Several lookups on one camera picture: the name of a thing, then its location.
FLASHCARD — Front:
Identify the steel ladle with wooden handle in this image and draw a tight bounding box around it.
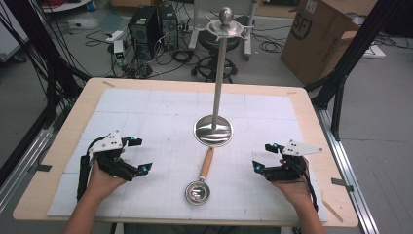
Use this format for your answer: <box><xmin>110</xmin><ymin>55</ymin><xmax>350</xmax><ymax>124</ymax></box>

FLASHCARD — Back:
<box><xmin>184</xmin><ymin>146</ymin><xmax>216</xmax><ymax>207</ymax></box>

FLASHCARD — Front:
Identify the thin wooden stick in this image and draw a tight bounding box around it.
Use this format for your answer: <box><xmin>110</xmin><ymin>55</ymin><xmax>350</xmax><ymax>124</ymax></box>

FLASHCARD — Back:
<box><xmin>320</xmin><ymin>198</ymin><xmax>345</xmax><ymax>224</ymax></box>

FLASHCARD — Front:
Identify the small device with green display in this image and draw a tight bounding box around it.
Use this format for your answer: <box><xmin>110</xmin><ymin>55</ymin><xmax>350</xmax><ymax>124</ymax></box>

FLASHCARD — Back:
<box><xmin>113</xmin><ymin>39</ymin><xmax>127</xmax><ymax>66</ymax></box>

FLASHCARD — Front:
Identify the aluminium rail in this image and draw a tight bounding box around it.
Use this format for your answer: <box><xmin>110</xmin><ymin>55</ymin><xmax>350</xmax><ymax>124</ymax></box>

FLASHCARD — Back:
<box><xmin>0</xmin><ymin>126</ymin><xmax>55</xmax><ymax>213</ymax></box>
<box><xmin>314</xmin><ymin>106</ymin><xmax>380</xmax><ymax>234</ymax></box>

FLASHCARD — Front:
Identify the person's left hand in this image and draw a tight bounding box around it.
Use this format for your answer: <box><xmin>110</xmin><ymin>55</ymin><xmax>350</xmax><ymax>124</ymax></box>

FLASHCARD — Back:
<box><xmin>86</xmin><ymin>157</ymin><xmax>129</xmax><ymax>197</ymax></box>

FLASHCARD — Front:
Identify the office chair base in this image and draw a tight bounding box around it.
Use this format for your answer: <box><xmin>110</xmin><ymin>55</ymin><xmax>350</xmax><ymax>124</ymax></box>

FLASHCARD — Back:
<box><xmin>190</xmin><ymin>30</ymin><xmax>240</xmax><ymax>84</ymax></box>

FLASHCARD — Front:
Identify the slim black computer tower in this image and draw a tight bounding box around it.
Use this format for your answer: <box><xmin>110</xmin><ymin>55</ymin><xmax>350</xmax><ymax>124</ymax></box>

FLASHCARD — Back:
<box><xmin>157</xmin><ymin>3</ymin><xmax>180</xmax><ymax>52</ymax></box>

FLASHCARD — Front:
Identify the coiled black floor cable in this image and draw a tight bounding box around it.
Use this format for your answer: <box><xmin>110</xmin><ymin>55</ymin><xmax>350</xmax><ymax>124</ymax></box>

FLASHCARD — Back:
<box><xmin>258</xmin><ymin>39</ymin><xmax>285</xmax><ymax>55</ymax></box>

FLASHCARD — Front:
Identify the person's right hand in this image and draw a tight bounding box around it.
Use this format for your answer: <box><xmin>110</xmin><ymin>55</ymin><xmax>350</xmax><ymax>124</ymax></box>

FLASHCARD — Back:
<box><xmin>271</xmin><ymin>156</ymin><xmax>314</xmax><ymax>205</ymax></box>

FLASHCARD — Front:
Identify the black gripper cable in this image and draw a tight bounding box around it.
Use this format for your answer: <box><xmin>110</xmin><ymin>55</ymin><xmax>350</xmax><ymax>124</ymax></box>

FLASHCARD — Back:
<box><xmin>293</xmin><ymin>160</ymin><xmax>319</xmax><ymax>213</ymax></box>
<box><xmin>76</xmin><ymin>136</ymin><xmax>105</xmax><ymax>202</ymax></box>

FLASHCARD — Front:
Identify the flat white floor box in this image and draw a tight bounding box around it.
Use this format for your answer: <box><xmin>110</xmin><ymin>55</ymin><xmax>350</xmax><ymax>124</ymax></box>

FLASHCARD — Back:
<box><xmin>361</xmin><ymin>43</ymin><xmax>388</xmax><ymax>59</ymax></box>

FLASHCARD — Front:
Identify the black frame post with cables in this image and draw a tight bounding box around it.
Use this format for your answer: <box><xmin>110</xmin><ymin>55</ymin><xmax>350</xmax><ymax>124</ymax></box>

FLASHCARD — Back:
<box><xmin>0</xmin><ymin>0</ymin><xmax>93</xmax><ymax>129</ymax></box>

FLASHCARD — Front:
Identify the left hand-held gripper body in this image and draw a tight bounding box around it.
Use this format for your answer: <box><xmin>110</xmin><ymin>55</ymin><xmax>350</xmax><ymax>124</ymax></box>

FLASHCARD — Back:
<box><xmin>85</xmin><ymin>130</ymin><xmax>134</xmax><ymax>181</ymax></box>

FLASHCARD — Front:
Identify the steel utensil stand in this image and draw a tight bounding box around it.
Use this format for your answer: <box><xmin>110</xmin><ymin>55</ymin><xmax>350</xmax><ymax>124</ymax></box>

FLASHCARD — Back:
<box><xmin>193</xmin><ymin>6</ymin><xmax>255</xmax><ymax>148</ymax></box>

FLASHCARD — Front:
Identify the white power strip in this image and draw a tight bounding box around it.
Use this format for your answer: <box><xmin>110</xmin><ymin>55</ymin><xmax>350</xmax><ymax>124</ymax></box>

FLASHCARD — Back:
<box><xmin>104</xmin><ymin>29</ymin><xmax>126</xmax><ymax>44</ymax></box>

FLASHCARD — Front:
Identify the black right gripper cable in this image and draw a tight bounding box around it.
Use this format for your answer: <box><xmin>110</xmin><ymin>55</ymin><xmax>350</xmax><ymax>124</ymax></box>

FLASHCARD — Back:
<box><xmin>293</xmin><ymin>160</ymin><xmax>319</xmax><ymax>213</ymax></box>

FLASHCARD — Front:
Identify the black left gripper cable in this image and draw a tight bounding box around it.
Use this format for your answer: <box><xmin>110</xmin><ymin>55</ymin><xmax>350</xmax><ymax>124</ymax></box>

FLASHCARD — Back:
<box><xmin>76</xmin><ymin>136</ymin><xmax>105</xmax><ymax>202</ymax></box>

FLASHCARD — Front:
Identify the brown cardboard box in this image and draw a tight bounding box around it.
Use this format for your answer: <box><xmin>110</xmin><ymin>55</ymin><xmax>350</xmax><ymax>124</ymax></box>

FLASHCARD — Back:
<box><xmin>280</xmin><ymin>0</ymin><xmax>380</xmax><ymax>87</ymax></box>

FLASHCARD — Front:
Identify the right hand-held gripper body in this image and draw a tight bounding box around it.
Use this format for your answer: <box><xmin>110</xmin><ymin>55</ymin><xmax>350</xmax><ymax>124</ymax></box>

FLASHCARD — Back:
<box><xmin>264</xmin><ymin>139</ymin><xmax>324</xmax><ymax>182</ymax></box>

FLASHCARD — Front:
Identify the large black computer tower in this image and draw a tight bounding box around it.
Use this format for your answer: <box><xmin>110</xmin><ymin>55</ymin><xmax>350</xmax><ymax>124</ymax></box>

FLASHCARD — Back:
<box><xmin>127</xmin><ymin>5</ymin><xmax>161</xmax><ymax>61</ymax></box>

